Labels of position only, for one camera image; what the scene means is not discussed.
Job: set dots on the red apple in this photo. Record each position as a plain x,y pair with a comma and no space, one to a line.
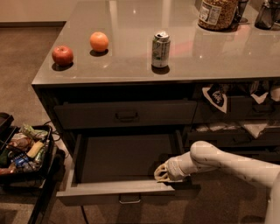
62,55

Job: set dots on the dark grey drawer cabinet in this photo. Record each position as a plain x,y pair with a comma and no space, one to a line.
123,72

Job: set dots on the white packet in drawer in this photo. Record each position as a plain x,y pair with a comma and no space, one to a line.
254,128

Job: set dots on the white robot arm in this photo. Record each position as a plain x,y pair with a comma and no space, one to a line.
204,157

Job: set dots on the dark glass container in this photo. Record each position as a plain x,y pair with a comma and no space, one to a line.
268,14

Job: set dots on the green white soda can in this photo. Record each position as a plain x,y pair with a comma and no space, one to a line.
160,49

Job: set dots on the large snack jar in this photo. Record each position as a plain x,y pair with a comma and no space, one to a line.
217,15

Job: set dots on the yellow snack bar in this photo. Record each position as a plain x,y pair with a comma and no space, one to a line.
34,150

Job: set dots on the black white snack bag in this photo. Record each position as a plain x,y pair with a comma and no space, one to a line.
216,96

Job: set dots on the orange fruit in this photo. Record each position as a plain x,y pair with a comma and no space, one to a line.
99,41

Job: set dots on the blue snack packet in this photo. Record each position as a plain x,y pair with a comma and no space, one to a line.
20,160

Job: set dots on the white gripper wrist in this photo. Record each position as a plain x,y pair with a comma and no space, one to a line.
175,170

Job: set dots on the grey drawer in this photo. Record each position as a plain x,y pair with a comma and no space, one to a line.
266,155
235,138
124,114
120,169
238,108

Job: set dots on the black bin of snacks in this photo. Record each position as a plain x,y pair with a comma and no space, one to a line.
13,143

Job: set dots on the green snack bag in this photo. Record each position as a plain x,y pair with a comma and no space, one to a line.
29,131

